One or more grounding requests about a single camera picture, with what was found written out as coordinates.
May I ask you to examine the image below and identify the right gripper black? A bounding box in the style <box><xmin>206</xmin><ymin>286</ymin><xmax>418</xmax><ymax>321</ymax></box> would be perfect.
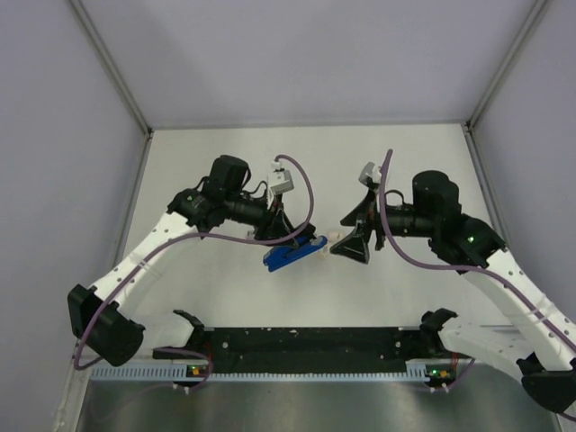
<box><xmin>330</xmin><ymin>187</ymin><xmax>437</xmax><ymax>263</ymax></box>

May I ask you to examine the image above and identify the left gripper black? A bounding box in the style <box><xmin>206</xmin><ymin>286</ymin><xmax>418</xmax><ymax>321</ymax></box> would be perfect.
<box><xmin>224</xmin><ymin>187</ymin><xmax>298</xmax><ymax>247</ymax></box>

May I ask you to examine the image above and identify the blue stapler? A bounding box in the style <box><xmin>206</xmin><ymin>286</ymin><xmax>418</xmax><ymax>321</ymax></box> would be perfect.
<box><xmin>263</xmin><ymin>236</ymin><xmax>328</xmax><ymax>273</ymax></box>

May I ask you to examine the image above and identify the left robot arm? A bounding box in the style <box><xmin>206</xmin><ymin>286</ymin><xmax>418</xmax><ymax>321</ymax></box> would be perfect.
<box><xmin>67</xmin><ymin>154</ymin><xmax>315</xmax><ymax>371</ymax></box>

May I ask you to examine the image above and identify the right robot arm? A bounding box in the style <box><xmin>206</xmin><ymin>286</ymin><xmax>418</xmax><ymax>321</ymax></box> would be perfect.
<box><xmin>329</xmin><ymin>163</ymin><xmax>575</xmax><ymax>417</ymax></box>

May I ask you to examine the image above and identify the small white staple box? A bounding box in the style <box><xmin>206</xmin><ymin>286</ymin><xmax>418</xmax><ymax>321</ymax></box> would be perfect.
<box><xmin>327</xmin><ymin>231</ymin><xmax>345</xmax><ymax>242</ymax></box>

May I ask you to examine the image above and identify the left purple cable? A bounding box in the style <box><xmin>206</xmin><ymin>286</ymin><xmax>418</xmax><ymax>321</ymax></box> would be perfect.
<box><xmin>73</xmin><ymin>154</ymin><xmax>316</xmax><ymax>392</ymax></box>

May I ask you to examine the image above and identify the purple cable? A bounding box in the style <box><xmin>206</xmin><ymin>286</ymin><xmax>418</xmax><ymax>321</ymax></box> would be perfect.
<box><xmin>73</xmin><ymin>154</ymin><xmax>316</xmax><ymax>392</ymax></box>
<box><xmin>376</xmin><ymin>148</ymin><xmax>576</xmax><ymax>392</ymax></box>

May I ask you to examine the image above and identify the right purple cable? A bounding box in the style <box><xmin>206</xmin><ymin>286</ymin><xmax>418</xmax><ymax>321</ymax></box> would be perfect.
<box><xmin>376</xmin><ymin>148</ymin><xmax>576</xmax><ymax>392</ymax></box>

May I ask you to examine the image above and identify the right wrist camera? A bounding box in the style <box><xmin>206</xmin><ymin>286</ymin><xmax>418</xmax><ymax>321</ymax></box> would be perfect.
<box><xmin>358</xmin><ymin>162</ymin><xmax>382</xmax><ymax>187</ymax></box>

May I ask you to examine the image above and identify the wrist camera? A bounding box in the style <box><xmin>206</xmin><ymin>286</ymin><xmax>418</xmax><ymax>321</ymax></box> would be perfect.
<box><xmin>358</xmin><ymin>162</ymin><xmax>382</xmax><ymax>187</ymax></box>
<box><xmin>266</xmin><ymin>161</ymin><xmax>294</xmax><ymax>196</ymax></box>

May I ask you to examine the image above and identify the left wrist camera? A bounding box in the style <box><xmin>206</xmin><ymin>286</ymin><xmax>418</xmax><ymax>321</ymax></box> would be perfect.
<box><xmin>266</xmin><ymin>161</ymin><xmax>294</xmax><ymax>196</ymax></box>

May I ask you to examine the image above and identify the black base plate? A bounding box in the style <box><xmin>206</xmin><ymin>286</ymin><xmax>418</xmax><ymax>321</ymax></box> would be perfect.
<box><xmin>152</xmin><ymin>326</ymin><xmax>460</xmax><ymax>374</ymax></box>

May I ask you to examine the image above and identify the white cable duct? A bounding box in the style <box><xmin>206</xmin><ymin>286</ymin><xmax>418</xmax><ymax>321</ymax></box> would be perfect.
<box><xmin>90</xmin><ymin>363</ymin><xmax>189</xmax><ymax>382</ymax></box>

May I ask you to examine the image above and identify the aluminium frame rail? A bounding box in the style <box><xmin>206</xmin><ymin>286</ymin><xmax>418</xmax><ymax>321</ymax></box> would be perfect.
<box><xmin>73</xmin><ymin>327</ymin><xmax>104</xmax><ymax>361</ymax></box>

